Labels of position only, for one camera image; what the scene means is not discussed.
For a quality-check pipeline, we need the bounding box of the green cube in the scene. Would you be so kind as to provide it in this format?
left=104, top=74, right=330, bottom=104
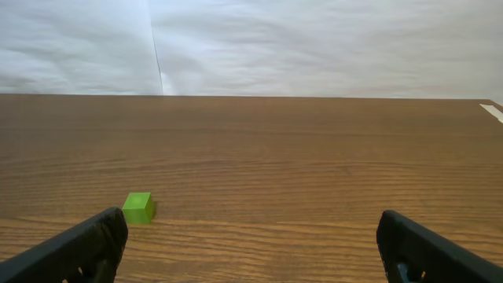
left=121, top=192, right=156, bottom=226

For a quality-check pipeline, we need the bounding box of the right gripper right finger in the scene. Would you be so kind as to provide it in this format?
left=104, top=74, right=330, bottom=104
left=376, top=209, right=503, bottom=283

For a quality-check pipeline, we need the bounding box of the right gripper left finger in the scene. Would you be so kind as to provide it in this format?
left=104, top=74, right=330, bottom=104
left=0, top=207, right=129, bottom=283

